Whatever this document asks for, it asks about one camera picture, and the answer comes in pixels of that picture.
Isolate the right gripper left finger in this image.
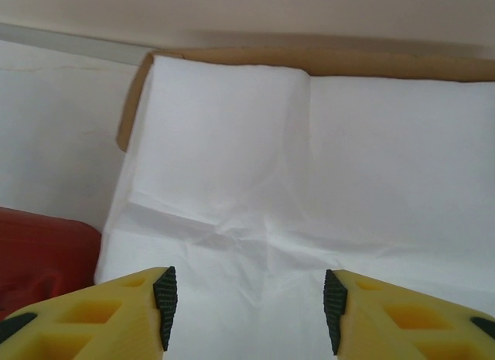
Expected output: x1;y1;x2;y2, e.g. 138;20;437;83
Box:
0;266;178;360

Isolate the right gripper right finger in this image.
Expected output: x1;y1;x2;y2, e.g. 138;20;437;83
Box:
323;269;495;360

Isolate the red straw holder cup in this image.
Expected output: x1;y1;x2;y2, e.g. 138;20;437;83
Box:
0;205;102;322

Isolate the brown cardboard napkin box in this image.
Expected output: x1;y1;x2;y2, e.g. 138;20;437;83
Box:
115;46;495;152

